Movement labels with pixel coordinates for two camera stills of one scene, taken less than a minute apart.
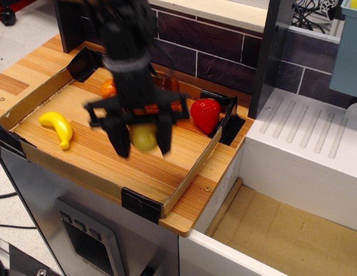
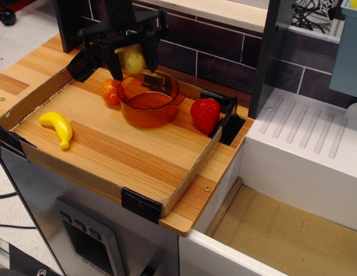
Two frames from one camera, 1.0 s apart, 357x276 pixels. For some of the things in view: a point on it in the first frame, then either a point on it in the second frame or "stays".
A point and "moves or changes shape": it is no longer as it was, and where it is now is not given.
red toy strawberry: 206,113 stays
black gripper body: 138,99 to 124,20
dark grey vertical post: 279,14 stays
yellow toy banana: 61,125 stays
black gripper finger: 164,131 to 150,45
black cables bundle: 304,15 stays
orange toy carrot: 108,91 stays
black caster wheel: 7,16 stays
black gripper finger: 117,131 to 107,52
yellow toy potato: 143,135 moves or changes shape
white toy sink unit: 291,203 stays
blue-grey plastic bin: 347,75 stays
